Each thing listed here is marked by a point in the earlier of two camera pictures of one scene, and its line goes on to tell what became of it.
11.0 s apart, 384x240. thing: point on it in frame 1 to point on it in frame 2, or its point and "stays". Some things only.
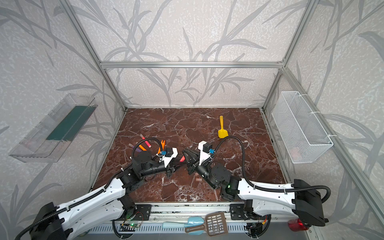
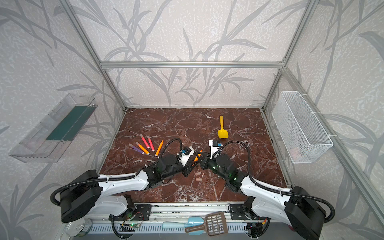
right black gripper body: (194, 162) to (205, 162)
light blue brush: (192, 221) stays
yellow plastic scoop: (222, 133) stays
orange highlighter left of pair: (159, 150) stays
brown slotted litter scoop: (215, 224) stays
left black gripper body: (169, 169) to (186, 168)
